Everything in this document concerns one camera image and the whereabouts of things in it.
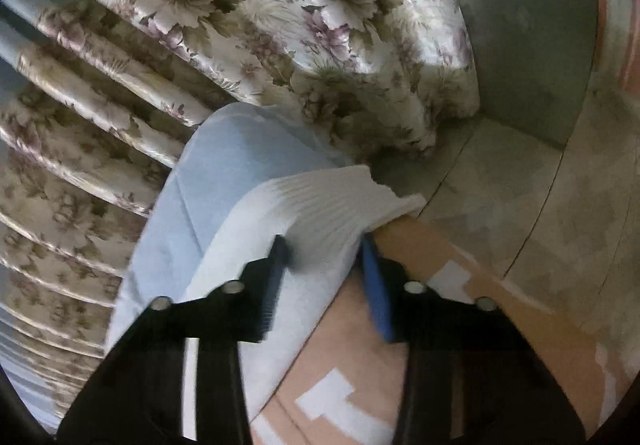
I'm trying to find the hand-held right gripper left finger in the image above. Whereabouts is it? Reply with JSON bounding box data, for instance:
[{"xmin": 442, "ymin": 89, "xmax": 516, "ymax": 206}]
[{"xmin": 56, "ymin": 235, "xmax": 292, "ymax": 445}]

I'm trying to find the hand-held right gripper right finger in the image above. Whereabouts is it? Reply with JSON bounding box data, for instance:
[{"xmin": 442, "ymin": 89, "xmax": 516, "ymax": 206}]
[{"xmin": 361, "ymin": 232, "xmax": 587, "ymax": 445}]

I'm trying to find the white small garment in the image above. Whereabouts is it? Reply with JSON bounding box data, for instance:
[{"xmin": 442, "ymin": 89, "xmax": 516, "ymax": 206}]
[{"xmin": 181, "ymin": 165, "xmax": 427, "ymax": 441}]

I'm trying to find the orange and blue printed bedsheet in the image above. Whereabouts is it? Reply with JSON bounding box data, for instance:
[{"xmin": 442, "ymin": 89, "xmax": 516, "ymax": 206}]
[{"xmin": 102, "ymin": 102, "xmax": 632, "ymax": 445}]

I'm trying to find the floral curtain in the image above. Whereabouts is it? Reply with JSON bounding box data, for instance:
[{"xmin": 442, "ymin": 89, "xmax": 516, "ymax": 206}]
[{"xmin": 0, "ymin": 0, "xmax": 482, "ymax": 426}]

